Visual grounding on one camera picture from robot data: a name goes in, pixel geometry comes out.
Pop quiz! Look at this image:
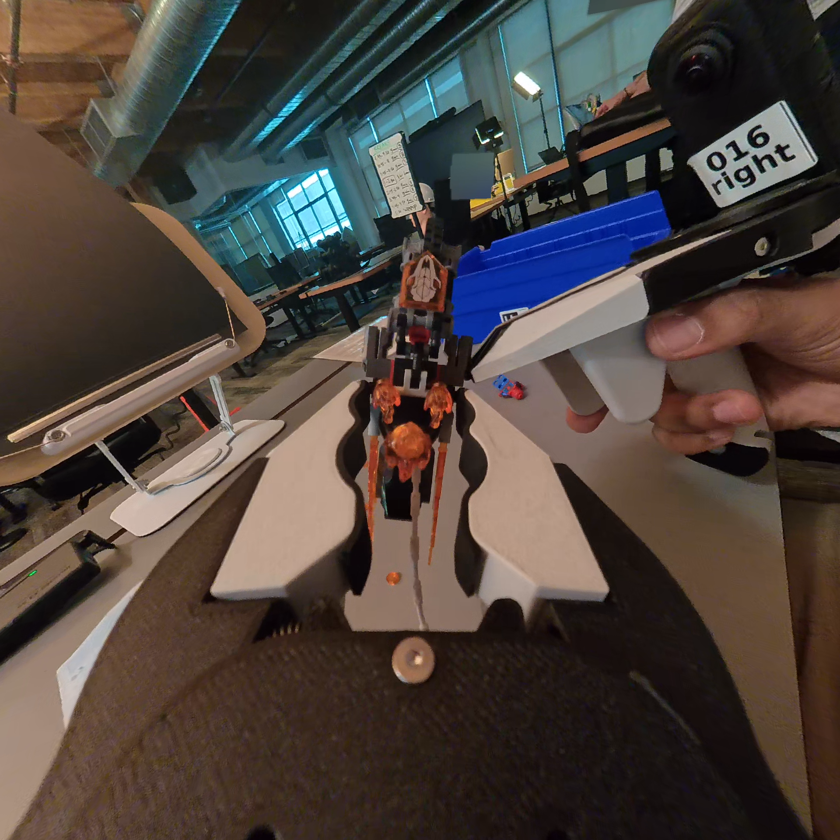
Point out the person's right hand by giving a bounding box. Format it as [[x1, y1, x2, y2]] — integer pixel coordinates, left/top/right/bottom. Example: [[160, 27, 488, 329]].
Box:
[[566, 272, 840, 455]]

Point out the lego motorcycle model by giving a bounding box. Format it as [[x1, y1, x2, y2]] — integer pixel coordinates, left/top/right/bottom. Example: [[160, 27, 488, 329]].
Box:
[[362, 220, 475, 632]]

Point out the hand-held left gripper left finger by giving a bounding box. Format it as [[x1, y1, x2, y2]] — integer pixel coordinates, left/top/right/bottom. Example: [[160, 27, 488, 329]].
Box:
[[210, 382, 375, 621]]

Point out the blue plastic bin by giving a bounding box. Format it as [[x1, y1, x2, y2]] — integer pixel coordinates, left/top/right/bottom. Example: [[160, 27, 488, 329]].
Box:
[[453, 190, 673, 342]]

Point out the whiteboard with writing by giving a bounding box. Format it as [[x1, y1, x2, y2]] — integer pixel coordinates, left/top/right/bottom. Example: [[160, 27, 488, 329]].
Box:
[[367, 131, 424, 221]]

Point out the silver ventilation duct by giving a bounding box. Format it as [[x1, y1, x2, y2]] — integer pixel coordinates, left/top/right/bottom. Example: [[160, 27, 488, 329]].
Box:
[[82, 0, 244, 188]]

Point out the black box device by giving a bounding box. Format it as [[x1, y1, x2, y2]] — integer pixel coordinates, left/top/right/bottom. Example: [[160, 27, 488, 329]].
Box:
[[0, 535, 109, 664]]

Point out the printed paper sheet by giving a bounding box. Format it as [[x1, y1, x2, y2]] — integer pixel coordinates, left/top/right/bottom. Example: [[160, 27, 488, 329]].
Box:
[[314, 328, 368, 363]]

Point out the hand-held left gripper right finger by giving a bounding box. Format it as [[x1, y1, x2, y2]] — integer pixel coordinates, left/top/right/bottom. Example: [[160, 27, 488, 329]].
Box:
[[453, 382, 613, 630]]

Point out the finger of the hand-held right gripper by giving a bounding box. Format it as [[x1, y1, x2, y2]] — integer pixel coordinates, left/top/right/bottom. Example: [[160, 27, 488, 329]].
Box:
[[469, 262, 652, 385]]

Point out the black computer monitor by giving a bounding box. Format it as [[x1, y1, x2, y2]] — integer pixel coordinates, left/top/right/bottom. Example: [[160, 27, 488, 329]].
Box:
[[403, 100, 488, 191]]

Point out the wooden background desk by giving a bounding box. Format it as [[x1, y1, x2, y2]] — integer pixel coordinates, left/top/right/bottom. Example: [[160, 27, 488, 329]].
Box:
[[512, 118, 677, 217]]

